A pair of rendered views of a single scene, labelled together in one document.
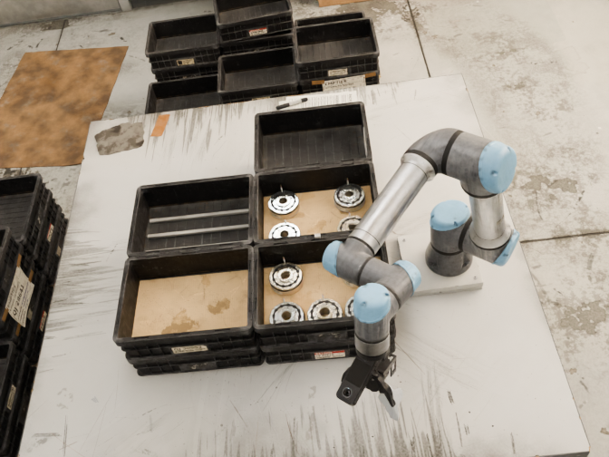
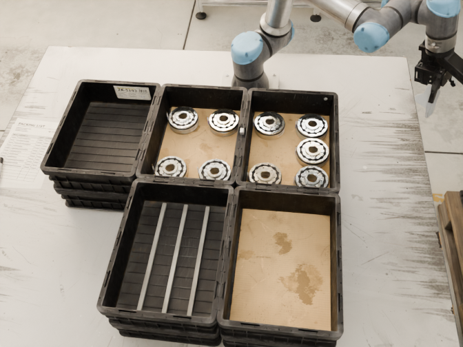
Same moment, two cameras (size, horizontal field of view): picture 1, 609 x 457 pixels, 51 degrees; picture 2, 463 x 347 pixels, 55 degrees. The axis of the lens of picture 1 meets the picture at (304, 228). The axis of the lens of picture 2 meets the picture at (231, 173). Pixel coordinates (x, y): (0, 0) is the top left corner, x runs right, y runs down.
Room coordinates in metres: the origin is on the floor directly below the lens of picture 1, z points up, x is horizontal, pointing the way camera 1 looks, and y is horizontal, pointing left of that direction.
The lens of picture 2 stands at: (1.17, 0.88, 2.00)
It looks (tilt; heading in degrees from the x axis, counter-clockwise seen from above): 55 degrees down; 275
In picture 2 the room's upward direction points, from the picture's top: 4 degrees counter-clockwise
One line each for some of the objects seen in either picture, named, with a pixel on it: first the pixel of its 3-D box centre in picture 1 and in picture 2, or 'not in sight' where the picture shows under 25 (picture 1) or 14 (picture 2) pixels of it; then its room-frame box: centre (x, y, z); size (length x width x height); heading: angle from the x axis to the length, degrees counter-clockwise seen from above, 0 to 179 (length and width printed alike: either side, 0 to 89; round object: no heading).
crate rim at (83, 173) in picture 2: (311, 138); (105, 125); (1.66, -0.08, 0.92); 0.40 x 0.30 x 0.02; 84
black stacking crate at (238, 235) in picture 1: (197, 225); (173, 253); (1.40, 0.35, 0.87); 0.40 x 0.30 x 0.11; 84
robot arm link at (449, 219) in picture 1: (451, 225); (248, 54); (1.19, -0.44, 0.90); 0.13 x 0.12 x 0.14; 46
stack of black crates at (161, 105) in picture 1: (189, 112); not in sight; (2.71, 0.49, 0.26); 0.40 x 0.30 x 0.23; 86
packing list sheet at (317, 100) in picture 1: (319, 111); (25, 151); (2.03, -0.15, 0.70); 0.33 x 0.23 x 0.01; 86
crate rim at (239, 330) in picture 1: (186, 293); (282, 255); (1.10, 0.38, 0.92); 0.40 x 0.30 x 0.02; 84
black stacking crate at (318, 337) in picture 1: (323, 289); (289, 147); (1.06, -0.02, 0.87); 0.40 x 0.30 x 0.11; 84
